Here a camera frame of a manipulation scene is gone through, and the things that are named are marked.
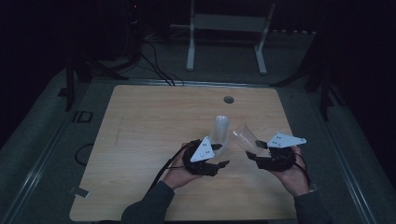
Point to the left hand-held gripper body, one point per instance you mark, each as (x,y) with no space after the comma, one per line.
(202,152)

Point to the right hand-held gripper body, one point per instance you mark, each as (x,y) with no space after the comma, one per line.
(278,155)

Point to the stack of clear plastic cups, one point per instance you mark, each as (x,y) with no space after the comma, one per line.
(219,130)

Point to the single clear plastic cup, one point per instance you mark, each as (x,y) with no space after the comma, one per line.
(246,137)

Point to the person's right hand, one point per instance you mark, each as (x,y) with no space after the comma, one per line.
(292,179)

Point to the person's left hand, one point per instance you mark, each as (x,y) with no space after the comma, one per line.
(179,177)

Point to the black stand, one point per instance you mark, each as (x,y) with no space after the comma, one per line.
(70,84)
(323,90)

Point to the white metal stand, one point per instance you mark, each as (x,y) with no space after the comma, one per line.
(229,22)

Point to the dark equipment rack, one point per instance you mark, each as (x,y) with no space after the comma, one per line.
(134,28)

